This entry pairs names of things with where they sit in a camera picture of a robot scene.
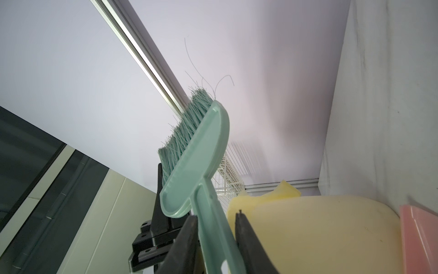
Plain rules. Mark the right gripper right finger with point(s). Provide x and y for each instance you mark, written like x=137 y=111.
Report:
x=255 y=258

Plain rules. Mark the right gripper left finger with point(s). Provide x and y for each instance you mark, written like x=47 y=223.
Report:
x=182 y=257

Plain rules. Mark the green hand brush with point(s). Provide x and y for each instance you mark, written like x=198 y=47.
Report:
x=190 y=158

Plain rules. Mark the pink plastic dustpan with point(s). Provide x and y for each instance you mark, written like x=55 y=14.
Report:
x=419 y=234

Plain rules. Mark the yellow-lined trash bin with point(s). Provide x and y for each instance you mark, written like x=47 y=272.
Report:
x=339 y=234

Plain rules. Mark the white wire basket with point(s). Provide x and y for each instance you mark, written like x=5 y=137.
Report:
x=244 y=164

